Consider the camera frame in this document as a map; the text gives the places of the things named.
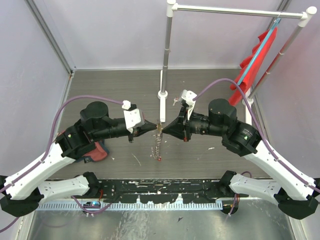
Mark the key with red tag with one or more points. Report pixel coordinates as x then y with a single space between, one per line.
176 101

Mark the metal disc with keyrings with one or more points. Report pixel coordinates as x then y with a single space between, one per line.
156 150

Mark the white clothes rack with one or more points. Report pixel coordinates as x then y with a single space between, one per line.
172 6

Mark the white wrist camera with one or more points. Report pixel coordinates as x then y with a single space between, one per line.
188 96
133 116

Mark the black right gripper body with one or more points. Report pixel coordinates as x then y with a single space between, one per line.
200 124

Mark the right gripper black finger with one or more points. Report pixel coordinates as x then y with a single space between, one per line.
177 123
175 132

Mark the red cloth on hanger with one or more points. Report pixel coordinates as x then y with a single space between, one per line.
236 96

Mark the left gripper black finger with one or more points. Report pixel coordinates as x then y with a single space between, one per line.
139 131
148 124

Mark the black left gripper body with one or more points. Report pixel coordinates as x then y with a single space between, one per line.
115 130

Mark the blue clothes hanger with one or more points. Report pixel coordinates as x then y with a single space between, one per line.
251 65

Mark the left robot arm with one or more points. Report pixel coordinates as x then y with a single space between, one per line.
24 191

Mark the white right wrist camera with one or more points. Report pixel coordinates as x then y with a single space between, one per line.
188 96

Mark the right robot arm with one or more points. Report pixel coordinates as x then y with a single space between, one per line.
292 191

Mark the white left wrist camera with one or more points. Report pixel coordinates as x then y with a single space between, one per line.
133 116

